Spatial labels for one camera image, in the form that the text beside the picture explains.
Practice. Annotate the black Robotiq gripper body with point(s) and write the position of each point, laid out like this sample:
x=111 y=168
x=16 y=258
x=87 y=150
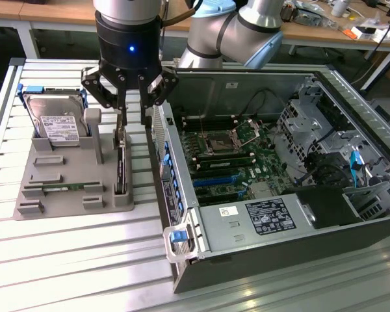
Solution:
x=130 y=48

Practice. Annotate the Nvidia graphics card with bracket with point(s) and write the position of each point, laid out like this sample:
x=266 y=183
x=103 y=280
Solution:
x=121 y=169

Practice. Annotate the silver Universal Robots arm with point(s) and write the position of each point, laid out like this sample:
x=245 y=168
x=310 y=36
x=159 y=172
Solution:
x=208 y=39

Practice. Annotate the hard disk in blue carrier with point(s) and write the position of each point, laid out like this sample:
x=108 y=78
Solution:
x=57 y=117

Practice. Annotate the thin metal locking lever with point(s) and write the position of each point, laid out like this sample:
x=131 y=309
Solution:
x=202 y=126

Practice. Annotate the blue slot retainer strip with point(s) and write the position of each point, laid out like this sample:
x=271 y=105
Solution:
x=166 y=159

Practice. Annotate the grey plastic parts rack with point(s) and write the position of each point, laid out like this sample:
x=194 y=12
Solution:
x=74 y=162

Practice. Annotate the CPU socket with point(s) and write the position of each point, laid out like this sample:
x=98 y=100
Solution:
x=219 y=143

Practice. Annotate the metal socket cover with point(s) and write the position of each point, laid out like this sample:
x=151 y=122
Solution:
x=248 y=133

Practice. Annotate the green RAM stick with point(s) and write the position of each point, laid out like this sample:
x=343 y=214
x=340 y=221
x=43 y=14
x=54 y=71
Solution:
x=65 y=187

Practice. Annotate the blue expansion slot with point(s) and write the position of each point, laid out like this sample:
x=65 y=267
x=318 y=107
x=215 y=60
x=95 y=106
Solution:
x=213 y=181

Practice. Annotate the green Dell motherboard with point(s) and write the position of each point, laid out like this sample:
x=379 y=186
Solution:
x=266 y=152

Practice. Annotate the metal disk bay cage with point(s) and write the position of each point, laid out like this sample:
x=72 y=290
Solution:
x=299 y=126

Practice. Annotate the silver chipset heatsink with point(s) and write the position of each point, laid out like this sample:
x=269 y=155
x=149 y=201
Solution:
x=262 y=191

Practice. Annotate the blue case latch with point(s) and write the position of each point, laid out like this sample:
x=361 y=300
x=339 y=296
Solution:
x=177 y=235

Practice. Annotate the grey power supply unit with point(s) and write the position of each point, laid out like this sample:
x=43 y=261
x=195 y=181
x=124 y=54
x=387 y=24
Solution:
x=227 y=230

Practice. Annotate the grey electronic device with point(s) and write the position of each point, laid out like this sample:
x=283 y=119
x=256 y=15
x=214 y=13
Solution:
x=307 y=16

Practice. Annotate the small orange object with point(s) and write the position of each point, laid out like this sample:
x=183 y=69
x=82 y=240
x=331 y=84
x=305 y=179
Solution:
x=348 y=33

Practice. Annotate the white bottle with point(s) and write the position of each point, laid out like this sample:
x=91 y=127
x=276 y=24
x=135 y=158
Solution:
x=339 y=8

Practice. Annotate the open black PC case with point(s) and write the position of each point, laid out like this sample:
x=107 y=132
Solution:
x=247 y=269

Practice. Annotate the white device box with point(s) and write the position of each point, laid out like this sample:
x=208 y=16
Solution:
x=386 y=35

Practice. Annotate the wooden desk with white frame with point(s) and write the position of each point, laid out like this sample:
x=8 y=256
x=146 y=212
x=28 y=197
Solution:
x=52 y=13

